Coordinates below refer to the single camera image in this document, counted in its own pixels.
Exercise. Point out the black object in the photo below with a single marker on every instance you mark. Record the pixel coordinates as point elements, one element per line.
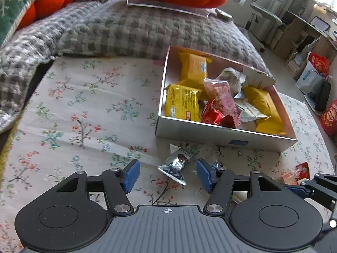
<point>322,96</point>

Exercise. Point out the white blue shopping bag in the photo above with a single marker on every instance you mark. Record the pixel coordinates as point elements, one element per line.
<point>310,80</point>

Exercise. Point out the pink snack packet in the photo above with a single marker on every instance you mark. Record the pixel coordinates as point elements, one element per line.
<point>221,95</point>

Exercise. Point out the red orange snack packet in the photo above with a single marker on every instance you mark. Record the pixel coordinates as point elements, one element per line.
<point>288,177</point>

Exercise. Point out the white office chair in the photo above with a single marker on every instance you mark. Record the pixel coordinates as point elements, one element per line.
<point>259,8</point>

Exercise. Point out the red yellow bag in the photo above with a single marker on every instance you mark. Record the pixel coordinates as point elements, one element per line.
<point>330,117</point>

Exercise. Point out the laptop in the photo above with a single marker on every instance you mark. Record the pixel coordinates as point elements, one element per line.
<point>320,23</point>

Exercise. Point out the small grey object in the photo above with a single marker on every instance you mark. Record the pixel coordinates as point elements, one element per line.
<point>223,14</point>

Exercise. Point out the beige packet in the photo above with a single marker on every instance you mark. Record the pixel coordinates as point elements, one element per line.
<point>256,76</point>

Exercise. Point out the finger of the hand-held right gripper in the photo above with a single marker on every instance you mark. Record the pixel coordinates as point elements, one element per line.
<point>296,189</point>

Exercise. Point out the yellow snack packet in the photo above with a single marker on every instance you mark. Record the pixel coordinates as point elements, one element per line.
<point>264,108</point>
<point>183,102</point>
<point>193,67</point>

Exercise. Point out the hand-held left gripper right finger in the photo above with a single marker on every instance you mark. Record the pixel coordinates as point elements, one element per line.
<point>204,175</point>

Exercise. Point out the green snowflake pillow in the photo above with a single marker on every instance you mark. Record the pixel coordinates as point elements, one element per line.
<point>18,2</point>

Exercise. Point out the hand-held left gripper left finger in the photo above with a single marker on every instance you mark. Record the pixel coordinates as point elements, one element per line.
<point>131,175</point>

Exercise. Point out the pink-lined cardboard box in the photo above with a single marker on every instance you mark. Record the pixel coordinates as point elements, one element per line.
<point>210,137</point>

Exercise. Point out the red shopping bag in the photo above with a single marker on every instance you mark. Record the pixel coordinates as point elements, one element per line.
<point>320,63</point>

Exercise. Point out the grey checked blanket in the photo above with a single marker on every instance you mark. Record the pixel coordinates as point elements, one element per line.
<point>131,31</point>

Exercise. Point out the silver snack packet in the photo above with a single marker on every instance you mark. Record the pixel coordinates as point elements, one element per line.
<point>175,164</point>

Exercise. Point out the wooden desk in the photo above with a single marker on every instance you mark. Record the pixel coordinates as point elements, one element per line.
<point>302,29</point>

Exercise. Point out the floral tablecloth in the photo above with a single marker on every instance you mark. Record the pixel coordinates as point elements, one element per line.
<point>79,110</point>

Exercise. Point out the white flat board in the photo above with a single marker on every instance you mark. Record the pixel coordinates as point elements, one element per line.
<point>171,7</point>

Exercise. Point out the small orange pumpkin cushion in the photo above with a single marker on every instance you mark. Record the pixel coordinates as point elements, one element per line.
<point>48,2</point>

